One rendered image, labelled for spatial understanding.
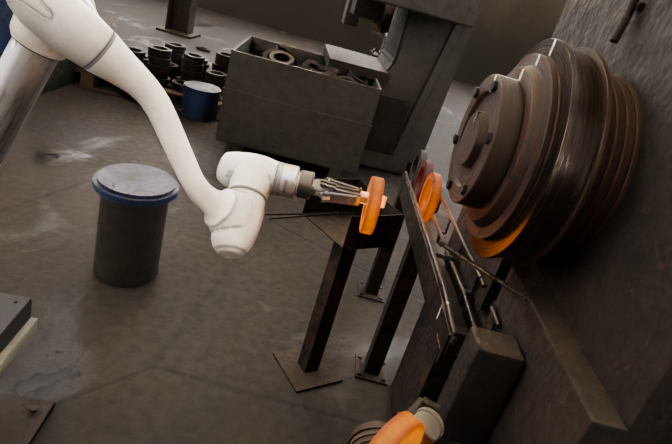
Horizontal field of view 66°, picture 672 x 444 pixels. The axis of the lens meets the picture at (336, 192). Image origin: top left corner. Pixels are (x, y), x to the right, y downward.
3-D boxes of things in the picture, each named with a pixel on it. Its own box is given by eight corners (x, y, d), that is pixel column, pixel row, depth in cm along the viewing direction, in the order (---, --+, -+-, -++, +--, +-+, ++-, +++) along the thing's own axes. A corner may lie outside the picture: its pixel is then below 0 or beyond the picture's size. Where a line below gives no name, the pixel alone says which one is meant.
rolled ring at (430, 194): (428, 168, 199) (436, 170, 199) (414, 213, 202) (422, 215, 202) (437, 176, 180) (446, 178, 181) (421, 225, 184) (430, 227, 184)
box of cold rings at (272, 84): (349, 152, 447) (375, 63, 417) (353, 189, 370) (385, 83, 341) (232, 122, 436) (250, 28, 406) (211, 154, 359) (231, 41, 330)
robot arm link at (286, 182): (271, 200, 134) (293, 205, 134) (276, 168, 130) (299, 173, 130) (276, 187, 142) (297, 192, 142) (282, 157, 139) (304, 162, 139)
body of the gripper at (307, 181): (297, 190, 142) (330, 197, 142) (293, 202, 134) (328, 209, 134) (302, 164, 139) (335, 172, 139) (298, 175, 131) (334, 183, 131)
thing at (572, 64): (477, 209, 140) (549, 36, 122) (525, 311, 97) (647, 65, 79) (454, 203, 140) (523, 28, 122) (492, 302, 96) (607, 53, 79)
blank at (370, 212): (383, 172, 143) (371, 169, 143) (386, 187, 128) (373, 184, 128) (370, 223, 147) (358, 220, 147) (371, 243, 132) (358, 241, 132)
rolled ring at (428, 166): (429, 164, 198) (437, 166, 198) (422, 155, 216) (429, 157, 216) (414, 208, 202) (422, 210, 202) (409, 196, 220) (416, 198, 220)
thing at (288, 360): (311, 336, 212) (359, 178, 184) (344, 383, 192) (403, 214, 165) (266, 344, 200) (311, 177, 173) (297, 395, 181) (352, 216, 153)
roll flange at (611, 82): (512, 219, 141) (588, 47, 123) (575, 324, 97) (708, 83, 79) (477, 209, 140) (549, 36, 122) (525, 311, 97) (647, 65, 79)
